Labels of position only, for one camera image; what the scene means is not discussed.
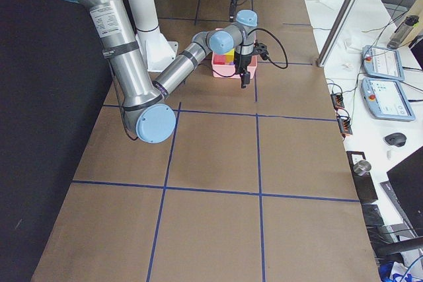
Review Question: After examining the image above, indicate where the yellow foam cube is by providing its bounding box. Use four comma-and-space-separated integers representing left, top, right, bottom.
224, 49, 235, 65

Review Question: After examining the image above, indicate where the pink foam cube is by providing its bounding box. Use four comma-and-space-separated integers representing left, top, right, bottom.
213, 53, 226, 65

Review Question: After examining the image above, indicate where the pink plastic bin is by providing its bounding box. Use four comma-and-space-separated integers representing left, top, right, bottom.
210, 29, 257, 80

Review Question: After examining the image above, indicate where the upper teach pendant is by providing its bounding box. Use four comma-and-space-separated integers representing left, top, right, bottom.
362, 45, 404, 81

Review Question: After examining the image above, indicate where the teach pendant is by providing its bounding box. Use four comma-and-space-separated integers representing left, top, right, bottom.
362, 45, 404, 81
361, 77, 416, 122

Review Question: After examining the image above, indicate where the lower teach pendant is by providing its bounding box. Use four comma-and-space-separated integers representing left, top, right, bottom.
361, 77, 416, 122

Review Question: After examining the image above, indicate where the steel cup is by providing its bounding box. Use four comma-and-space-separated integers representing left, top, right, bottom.
352, 160, 371, 176

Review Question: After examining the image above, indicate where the grey water bottle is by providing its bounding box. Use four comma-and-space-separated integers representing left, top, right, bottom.
387, 15, 419, 49

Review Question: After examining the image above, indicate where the black computer mouse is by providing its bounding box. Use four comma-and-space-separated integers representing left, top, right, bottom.
383, 132, 407, 147

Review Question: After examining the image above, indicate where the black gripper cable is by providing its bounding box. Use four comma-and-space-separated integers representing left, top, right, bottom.
246, 28, 288, 70

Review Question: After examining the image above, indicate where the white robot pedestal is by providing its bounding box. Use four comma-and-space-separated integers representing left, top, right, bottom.
128, 0, 178, 72

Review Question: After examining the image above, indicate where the aluminium frame post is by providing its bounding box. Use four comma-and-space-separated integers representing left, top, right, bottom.
317, 0, 357, 67

